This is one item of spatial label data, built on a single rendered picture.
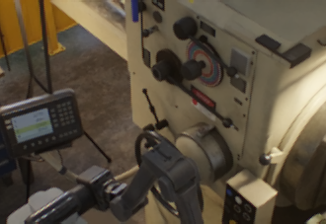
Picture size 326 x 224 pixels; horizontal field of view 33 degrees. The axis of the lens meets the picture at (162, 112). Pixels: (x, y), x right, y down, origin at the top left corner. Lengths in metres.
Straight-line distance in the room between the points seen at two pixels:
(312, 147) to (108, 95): 2.61
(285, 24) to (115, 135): 2.46
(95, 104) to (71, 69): 0.49
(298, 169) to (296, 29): 0.54
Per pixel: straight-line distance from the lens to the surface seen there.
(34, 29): 4.67
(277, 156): 1.92
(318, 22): 1.78
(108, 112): 4.19
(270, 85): 1.73
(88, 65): 4.65
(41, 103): 2.38
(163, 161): 1.41
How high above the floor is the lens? 2.86
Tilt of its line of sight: 43 degrees down
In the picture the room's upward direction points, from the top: straight up
